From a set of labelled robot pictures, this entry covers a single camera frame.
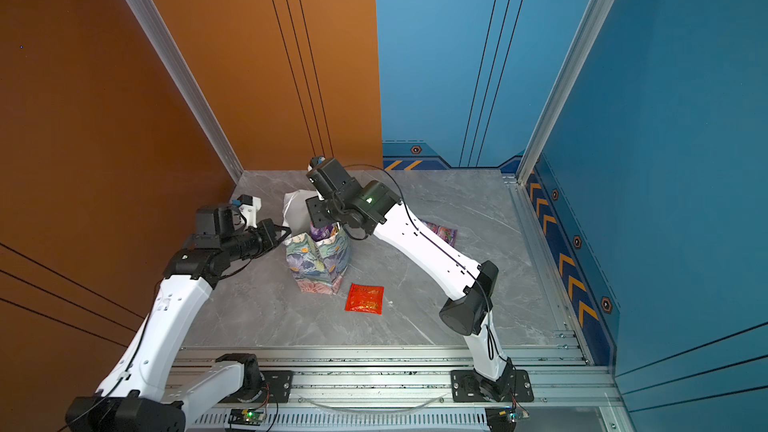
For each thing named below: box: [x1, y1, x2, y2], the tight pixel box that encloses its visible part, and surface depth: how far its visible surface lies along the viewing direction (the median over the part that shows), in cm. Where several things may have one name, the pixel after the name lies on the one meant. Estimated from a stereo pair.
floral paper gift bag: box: [282, 190, 351, 295], surface depth 79 cm
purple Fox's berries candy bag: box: [310, 221, 340, 241], surface depth 81 cm
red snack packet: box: [345, 283, 385, 315], surface depth 89 cm
